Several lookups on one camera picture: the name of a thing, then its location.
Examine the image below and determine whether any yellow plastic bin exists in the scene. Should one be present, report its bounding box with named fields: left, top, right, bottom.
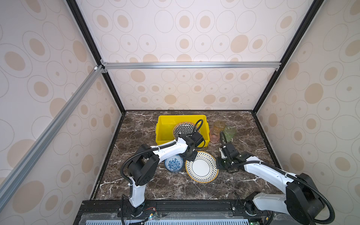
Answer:
left=156, top=115, right=210, bottom=147

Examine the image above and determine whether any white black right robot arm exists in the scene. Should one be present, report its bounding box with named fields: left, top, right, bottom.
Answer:
left=217, top=142, right=335, bottom=225

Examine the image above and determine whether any diagonal aluminium frame bar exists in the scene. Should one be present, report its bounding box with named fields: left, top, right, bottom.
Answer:
left=1, top=65, right=104, bottom=210

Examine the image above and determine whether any green translucent cup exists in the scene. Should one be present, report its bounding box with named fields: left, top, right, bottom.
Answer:
left=223, top=126, right=236, bottom=142

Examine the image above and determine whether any amber translucent cup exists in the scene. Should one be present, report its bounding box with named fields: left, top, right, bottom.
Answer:
left=214, top=120, right=227, bottom=131

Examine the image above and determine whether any pink translucent cup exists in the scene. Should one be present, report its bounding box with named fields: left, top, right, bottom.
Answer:
left=210, top=127, right=221, bottom=143

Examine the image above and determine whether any yellow-rim dotted plate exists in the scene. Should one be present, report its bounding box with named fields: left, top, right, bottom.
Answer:
left=185, top=151, right=219, bottom=183

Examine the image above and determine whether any blue floral ceramic bowl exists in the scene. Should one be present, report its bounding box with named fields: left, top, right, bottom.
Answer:
left=164, top=155, right=184, bottom=173

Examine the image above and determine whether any black white flower-pattern plate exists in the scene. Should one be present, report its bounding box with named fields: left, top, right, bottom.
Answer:
left=172, top=122, right=196, bottom=138

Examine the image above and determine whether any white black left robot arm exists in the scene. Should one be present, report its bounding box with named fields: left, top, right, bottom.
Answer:
left=120, top=132, right=206, bottom=210

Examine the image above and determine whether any horizontal aluminium frame bar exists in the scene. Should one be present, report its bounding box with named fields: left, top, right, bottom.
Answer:
left=104, top=61, right=281, bottom=69

